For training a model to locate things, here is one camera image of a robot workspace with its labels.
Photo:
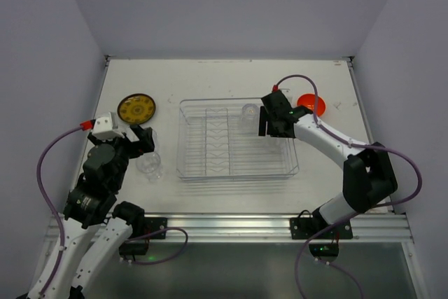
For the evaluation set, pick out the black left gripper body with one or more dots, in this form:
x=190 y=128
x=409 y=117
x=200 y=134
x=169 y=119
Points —
x=132 y=141

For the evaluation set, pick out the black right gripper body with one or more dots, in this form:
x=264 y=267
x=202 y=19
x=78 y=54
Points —
x=263 y=121

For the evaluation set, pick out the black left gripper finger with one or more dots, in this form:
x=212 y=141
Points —
x=133 y=132
x=146 y=141

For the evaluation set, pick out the clear glass cup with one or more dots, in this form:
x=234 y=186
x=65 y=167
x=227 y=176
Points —
x=150 y=165
x=249 y=118

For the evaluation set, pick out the orange plastic bowl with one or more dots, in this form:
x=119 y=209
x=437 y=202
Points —
x=308 y=100

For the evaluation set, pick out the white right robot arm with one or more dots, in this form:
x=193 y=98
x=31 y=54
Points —
x=367 y=173

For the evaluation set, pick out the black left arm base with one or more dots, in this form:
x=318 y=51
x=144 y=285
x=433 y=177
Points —
x=154 y=224

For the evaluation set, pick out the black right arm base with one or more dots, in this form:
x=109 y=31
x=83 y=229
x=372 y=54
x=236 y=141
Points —
x=304 y=225

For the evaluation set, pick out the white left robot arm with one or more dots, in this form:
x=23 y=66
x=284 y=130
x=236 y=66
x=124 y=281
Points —
x=93 y=225

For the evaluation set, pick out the clear plastic dish rack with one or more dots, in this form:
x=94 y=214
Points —
x=213 y=146

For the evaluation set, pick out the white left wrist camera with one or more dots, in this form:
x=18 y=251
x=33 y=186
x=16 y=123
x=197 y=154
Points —
x=107 y=127

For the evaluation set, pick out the aluminium mounting rail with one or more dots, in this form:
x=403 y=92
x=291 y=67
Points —
x=276 y=228

